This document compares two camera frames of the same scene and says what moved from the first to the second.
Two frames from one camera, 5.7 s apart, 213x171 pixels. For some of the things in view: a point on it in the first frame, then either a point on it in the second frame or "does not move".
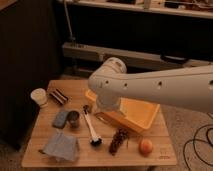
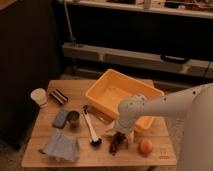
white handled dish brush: (94, 140) does not move
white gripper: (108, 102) to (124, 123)
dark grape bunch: (119, 137) does not move
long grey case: (75, 50) does not move
